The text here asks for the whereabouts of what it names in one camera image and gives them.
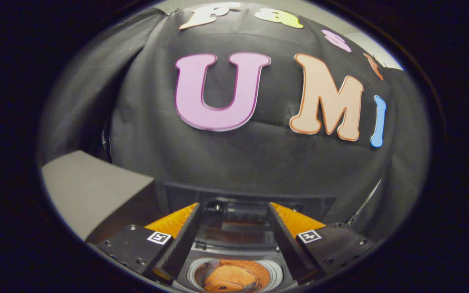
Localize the black backdrop cloth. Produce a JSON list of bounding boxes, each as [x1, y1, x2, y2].
[[37, 2, 430, 245]]

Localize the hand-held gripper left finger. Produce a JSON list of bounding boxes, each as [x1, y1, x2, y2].
[[88, 202, 202, 285]]

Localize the dark cabinet with beige door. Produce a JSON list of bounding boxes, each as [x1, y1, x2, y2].
[[41, 150, 166, 245]]

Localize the orange clothes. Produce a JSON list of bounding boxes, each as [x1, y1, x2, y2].
[[204, 265, 259, 293]]

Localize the black light stand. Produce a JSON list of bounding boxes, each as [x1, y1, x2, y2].
[[342, 179, 382, 227]]

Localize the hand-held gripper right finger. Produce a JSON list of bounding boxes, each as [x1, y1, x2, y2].
[[266, 201, 375, 285]]

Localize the grey washing machine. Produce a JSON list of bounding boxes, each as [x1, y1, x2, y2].
[[173, 243, 297, 293]]

